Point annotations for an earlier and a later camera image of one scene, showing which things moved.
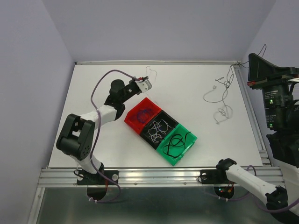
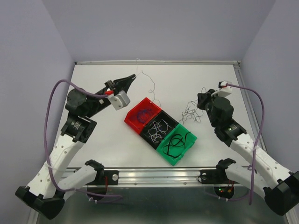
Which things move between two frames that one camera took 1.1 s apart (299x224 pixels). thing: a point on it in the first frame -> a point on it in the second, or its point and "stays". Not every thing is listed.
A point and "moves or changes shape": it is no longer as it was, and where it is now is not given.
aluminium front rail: x=67 y=176 stays
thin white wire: x=152 y=70 -> x=154 y=86
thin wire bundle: x=225 y=112 moves or changes shape
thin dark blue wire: x=142 y=110 stays
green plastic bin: x=177 y=144 stays
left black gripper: x=133 y=82 -> x=121 y=83
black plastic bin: x=158 y=129 stays
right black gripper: x=261 y=72 -> x=203 y=97
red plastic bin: x=137 y=115 stays
